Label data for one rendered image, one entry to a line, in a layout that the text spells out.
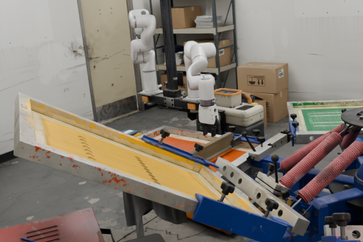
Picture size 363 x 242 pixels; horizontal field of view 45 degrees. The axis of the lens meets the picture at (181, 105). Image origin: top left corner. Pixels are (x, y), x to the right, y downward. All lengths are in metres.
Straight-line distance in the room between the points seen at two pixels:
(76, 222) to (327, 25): 4.88
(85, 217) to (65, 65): 4.62
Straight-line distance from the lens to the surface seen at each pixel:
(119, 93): 6.85
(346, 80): 6.04
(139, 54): 3.18
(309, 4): 6.08
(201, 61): 2.39
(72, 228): 1.59
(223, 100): 3.53
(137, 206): 2.58
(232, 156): 2.42
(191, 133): 2.75
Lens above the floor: 1.85
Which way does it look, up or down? 15 degrees down
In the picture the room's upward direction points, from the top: 5 degrees counter-clockwise
